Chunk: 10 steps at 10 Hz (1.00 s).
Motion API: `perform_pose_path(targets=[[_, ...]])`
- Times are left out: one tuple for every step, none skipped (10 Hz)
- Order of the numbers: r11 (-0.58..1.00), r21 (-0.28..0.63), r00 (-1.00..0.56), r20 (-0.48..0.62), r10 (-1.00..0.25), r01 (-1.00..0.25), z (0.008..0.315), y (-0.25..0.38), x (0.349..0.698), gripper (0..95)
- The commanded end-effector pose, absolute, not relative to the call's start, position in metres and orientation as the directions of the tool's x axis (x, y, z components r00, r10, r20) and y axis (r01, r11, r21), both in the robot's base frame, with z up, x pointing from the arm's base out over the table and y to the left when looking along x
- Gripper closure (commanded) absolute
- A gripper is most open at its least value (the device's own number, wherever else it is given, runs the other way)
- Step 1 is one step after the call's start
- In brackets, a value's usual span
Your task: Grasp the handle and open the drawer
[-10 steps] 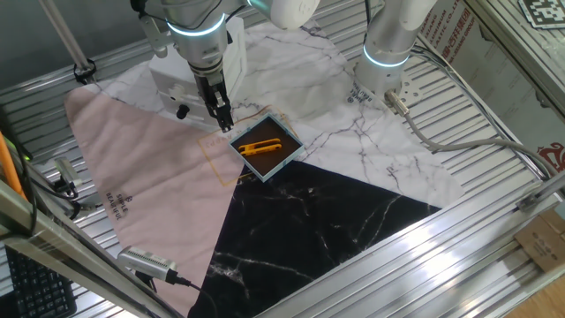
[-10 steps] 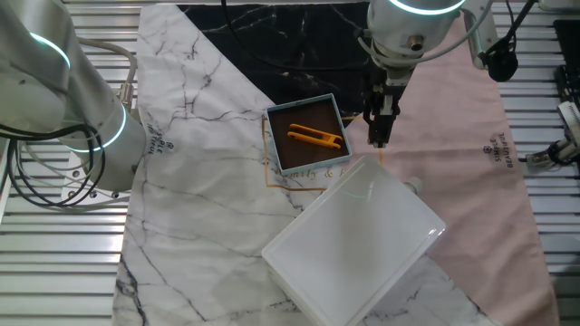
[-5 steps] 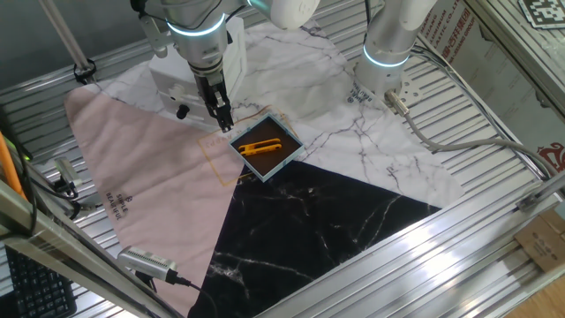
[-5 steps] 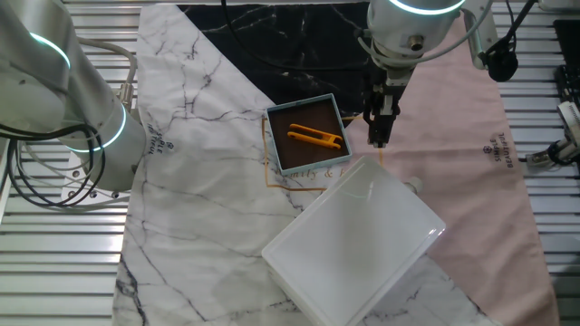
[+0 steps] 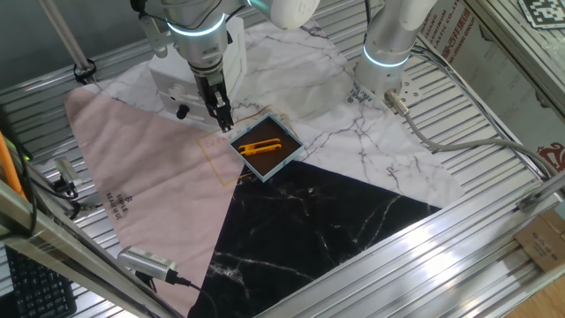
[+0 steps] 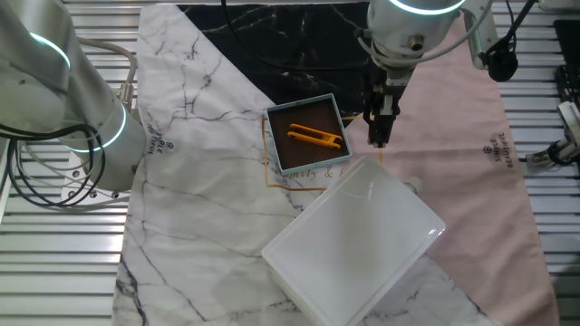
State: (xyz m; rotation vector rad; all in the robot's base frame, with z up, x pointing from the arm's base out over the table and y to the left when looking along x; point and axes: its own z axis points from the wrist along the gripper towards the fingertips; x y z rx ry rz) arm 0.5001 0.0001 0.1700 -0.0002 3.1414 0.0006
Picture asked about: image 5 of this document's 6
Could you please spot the small silver camera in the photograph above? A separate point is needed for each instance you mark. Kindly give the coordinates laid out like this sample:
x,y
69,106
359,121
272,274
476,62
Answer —
x,y
66,170

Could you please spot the marble pink black tablecloth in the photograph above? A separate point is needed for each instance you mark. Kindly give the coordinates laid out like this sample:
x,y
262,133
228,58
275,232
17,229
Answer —
x,y
154,176

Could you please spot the brown cardboard box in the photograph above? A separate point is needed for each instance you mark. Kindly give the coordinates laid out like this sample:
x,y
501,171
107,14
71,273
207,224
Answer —
x,y
543,243

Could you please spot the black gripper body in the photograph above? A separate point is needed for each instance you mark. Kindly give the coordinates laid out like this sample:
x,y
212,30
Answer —
x,y
209,84

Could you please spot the black keyboard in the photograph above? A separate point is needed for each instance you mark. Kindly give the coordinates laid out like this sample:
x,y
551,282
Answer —
x,y
39,291

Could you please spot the silver camera with vents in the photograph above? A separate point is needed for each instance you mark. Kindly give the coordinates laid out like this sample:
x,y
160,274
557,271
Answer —
x,y
145,262

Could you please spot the aluminium strut with bracket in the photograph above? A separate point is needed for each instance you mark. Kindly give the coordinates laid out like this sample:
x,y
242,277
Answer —
x,y
538,194

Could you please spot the grey metal pole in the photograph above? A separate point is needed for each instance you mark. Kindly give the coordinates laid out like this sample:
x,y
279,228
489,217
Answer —
x,y
64,37

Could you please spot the orange plastic clip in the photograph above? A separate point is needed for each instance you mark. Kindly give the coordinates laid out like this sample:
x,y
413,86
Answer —
x,y
260,146

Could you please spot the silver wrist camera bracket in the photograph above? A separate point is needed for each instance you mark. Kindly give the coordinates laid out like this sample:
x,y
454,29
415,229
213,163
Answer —
x,y
154,37

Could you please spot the black pole clamp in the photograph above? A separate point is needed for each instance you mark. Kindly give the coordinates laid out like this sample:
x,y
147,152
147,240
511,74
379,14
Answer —
x,y
84,70

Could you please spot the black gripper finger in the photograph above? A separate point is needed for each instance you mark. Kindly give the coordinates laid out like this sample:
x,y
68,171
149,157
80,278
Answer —
x,y
213,108
225,110

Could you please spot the light blue square tray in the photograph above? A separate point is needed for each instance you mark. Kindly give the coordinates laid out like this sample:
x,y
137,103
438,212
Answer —
x,y
273,163

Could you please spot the printed cardboard panel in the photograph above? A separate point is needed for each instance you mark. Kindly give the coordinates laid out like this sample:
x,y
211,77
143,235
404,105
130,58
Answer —
x,y
499,75

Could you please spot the orange pole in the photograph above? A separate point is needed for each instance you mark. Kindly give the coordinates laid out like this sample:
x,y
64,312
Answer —
x,y
9,165

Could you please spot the white plastic drawer cabinet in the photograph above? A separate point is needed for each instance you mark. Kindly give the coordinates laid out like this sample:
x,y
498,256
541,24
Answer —
x,y
165,75

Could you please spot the black white marker board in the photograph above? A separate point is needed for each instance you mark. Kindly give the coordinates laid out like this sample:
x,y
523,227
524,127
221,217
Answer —
x,y
545,12

